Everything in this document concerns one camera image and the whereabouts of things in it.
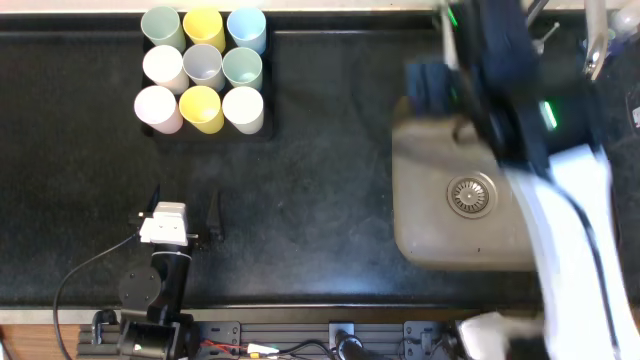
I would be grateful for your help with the black tray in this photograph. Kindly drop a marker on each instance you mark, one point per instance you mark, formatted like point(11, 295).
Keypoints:
point(269, 90)

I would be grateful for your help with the steel sink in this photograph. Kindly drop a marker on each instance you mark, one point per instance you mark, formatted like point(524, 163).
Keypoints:
point(440, 220)

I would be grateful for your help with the blue cup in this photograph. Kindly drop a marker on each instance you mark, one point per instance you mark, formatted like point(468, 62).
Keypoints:
point(247, 27)

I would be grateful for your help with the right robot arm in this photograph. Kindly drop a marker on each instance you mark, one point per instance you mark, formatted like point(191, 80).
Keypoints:
point(570, 220)

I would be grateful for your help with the green cup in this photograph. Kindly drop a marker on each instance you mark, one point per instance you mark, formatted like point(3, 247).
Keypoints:
point(242, 67)
point(162, 25)

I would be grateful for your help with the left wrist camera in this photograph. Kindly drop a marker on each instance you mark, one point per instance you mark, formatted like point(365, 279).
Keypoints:
point(165, 225)

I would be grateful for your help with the yellow cup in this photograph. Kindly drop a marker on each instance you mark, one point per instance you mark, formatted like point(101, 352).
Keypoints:
point(200, 105)
point(203, 25)

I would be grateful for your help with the grey cup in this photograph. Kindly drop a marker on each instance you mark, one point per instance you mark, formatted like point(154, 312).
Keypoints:
point(202, 64)

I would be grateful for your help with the mounting rail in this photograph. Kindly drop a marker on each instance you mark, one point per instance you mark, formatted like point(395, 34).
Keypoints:
point(300, 342)

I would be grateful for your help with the white cup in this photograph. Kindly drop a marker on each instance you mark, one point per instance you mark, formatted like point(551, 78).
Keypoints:
point(243, 106)
point(163, 66)

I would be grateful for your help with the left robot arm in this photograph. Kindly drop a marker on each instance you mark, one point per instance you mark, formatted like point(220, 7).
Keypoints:
point(159, 280)

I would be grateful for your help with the steel tap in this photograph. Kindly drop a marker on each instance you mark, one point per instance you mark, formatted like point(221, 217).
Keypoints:
point(596, 45)

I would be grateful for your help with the pink cup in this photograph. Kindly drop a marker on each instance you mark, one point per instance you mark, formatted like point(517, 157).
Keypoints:
point(156, 106)

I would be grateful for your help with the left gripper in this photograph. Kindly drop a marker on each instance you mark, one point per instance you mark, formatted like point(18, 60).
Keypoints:
point(199, 239)

